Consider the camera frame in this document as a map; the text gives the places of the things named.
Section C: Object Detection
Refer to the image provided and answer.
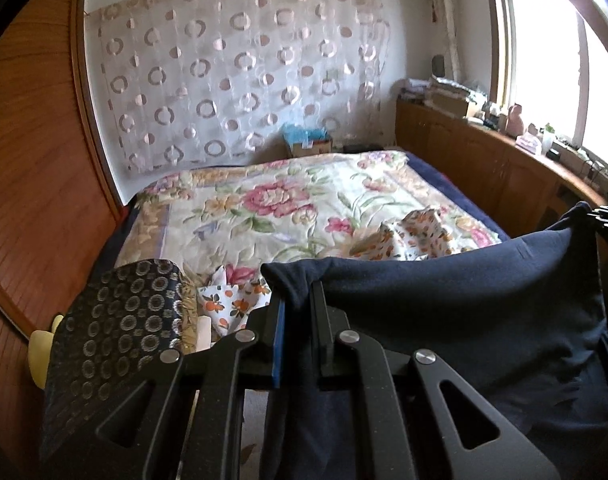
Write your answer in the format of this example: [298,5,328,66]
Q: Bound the dark circle-patterned garment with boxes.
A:
[39,258,185,461]

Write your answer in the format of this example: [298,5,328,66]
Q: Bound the orange-fruit print bed sheet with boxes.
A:
[196,209,485,337]

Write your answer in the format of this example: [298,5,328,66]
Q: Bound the yellow pillow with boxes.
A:
[28,314,65,388]

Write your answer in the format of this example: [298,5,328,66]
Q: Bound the sheer circle-patterned curtain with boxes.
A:
[86,0,392,177]

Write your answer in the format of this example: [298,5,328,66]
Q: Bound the stack of papers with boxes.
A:
[399,75,490,122]

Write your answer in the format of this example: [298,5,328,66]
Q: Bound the navy printed t-shirt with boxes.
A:
[260,201,608,480]

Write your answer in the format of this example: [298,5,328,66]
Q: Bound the patterned window curtain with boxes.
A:
[419,0,460,81]

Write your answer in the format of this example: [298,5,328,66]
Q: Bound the window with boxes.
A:
[481,0,608,186]

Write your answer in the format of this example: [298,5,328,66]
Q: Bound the wooden wardrobe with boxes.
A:
[0,0,131,461]

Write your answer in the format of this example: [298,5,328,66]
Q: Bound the wooden window cabinet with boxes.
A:
[395,99,608,241]

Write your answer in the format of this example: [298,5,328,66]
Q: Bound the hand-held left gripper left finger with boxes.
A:
[96,297,287,480]

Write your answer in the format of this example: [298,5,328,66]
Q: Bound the floral quilt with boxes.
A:
[115,150,502,356]

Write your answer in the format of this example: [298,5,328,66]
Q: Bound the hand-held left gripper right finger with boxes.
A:
[309,282,562,480]

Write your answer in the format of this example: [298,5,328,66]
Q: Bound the pink tissue box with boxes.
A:
[515,132,543,154]

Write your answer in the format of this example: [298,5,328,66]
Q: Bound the cardboard box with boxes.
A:
[284,132,334,159]

